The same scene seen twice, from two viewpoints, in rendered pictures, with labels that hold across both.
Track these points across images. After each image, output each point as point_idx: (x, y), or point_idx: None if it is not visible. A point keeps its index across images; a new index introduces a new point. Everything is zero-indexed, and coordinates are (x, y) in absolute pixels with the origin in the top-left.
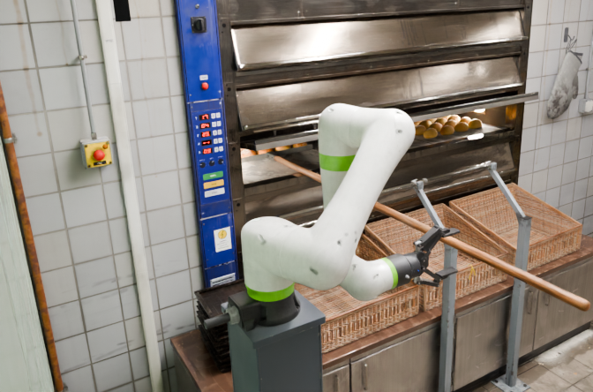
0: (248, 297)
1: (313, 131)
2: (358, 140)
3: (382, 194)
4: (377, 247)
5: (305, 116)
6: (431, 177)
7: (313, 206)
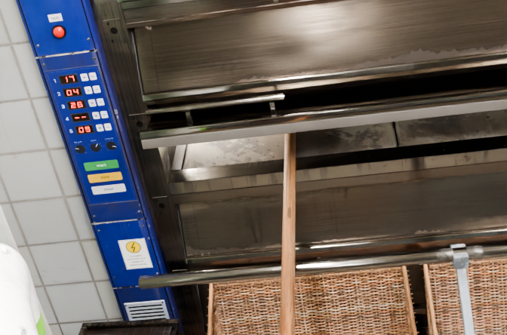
0: None
1: (259, 121)
2: None
3: (362, 268)
4: (411, 321)
5: (266, 81)
6: (497, 249)
7: (210, 271)
